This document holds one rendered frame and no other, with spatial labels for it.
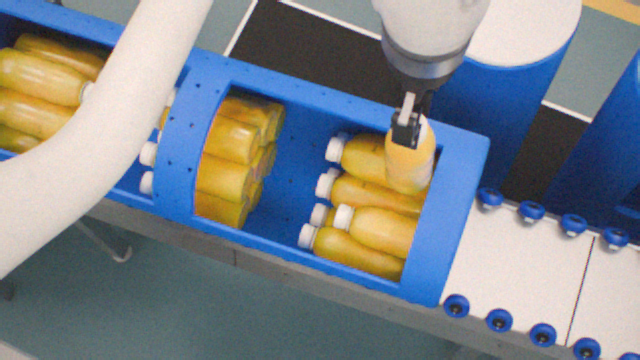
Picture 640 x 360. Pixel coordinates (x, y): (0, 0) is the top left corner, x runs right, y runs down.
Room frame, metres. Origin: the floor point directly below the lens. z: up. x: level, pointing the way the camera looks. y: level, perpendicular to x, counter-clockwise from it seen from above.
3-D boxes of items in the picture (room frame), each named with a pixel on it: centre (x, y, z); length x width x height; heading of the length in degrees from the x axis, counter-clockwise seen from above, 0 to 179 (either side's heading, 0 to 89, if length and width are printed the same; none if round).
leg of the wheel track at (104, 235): (0.68, 0.59, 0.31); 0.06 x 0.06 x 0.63; 63
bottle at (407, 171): (0.40, -0.12, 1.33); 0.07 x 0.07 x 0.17
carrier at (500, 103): (0.77, -0.37, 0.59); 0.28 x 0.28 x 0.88
